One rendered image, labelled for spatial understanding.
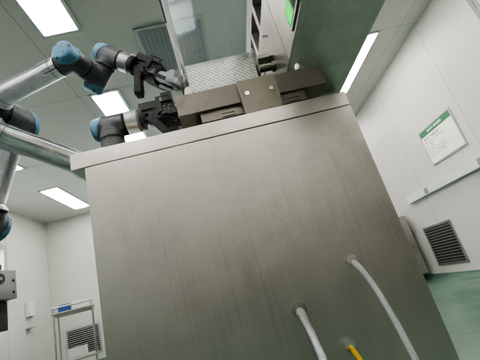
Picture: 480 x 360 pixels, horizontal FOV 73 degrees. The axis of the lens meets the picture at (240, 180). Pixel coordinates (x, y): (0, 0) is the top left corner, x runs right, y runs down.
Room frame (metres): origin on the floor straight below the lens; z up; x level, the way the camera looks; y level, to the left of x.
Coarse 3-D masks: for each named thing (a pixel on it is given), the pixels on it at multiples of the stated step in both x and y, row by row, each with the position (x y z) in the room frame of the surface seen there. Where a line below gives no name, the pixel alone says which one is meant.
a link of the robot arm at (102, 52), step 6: (96, 48) 0.94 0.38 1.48; (102, 48) 0.94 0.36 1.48; (108, 48) 0.95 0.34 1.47; (114, 48) 0.96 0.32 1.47; (96, 54) 0.96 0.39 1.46; (102, 54) 0.95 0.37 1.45; (108, 54) 0.95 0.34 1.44; (114, 54) 0.95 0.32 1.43; (96, 60) 0.95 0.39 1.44; (102, 60) 0.95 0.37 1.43; (108, 60) 0.96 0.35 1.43; (114, 60) 0.96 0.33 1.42; (114, 66) 0.98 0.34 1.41
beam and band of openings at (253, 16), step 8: (248, 0) 1.06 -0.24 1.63; (256, 0) 1.02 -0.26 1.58; (248, 8) 1.10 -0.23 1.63; (256, 8) 1.04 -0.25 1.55; (248, 16) 1.14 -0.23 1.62; (256, 16) 1.04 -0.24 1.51; (248, 24) 1.18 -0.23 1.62; (256, 24) 1.07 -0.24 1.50; (248, 32) 1.23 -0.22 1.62; (256, 32) 1.19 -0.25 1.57; (248, 40) 1.27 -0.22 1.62; (256, 40) 1.19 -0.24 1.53; (248, 48) 1.32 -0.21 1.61; (256, 48) 1.19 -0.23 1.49
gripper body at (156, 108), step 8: (160, 96) 0.88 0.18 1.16; (168, 96) 0.88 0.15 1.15; (144, 104) 0.89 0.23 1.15; (152, 104) 0.90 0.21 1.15; (160, 104) 0.88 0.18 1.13; (168, 104) 0.89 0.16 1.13; (144, 112) 0.90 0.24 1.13; (152, 112) 0.90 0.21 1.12; (160, 112) 0.89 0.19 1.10; (144, 120) 0.90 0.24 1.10; (160, 120) 0.90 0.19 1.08; (168, 120) 0.91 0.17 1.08; (176, 120) 0.92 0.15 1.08; (144, 128) 0.91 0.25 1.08
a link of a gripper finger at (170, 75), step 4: (160, 72) 0.97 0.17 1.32; (164, 72) 0.97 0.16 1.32; (168, 72) 0.97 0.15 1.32; (172, 72) 0.98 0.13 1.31; (168, 76) 0.97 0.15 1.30; (172, 76) 0.98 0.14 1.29; (160, 80) 0.98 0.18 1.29; (164, 80) 0.97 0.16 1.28; (168, 80) 0.97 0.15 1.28; (172, 80) 0.97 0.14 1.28; (168, 84) 0.99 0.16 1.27; (172, 84) 0.98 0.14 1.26; (176, 84) 0.98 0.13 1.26
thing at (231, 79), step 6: (246, 72) 0.94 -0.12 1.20; (252, 72) 0.94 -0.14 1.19; (222, 78) 0.93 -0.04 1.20; (228, 78) 0.93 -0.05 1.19; (234, 78) 0.94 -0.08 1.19; (240, 78) 0.94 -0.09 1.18; (246, 78) 0.94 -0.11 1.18; (192, 84) 0.92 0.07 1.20; (198, 84) 0.93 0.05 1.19; (204, 84) 0.93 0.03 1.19; (210, 84) 0.93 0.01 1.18; (216, 84) 0.93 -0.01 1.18; (222, 84) 0.93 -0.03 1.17; (228, 84) 0.93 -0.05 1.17; (198, 90) 0.92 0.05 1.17; (204, 90) 0.93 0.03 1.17
